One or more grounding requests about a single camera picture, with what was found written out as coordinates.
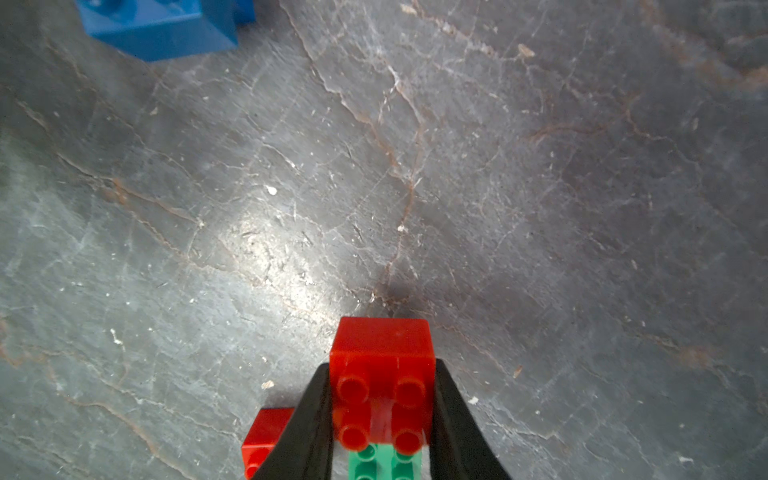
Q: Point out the red lego brick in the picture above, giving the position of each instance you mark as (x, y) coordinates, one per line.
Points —
(382, 378)
(262, 437)

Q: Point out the blue lego brick lower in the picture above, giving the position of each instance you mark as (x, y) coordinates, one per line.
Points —
(154, 30)

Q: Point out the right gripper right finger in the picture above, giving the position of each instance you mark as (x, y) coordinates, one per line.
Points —
(457, 447)

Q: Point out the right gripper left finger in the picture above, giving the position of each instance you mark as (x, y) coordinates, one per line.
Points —
(305, 448)

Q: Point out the green long lego brick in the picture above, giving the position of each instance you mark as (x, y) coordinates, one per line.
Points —
(383, 462)

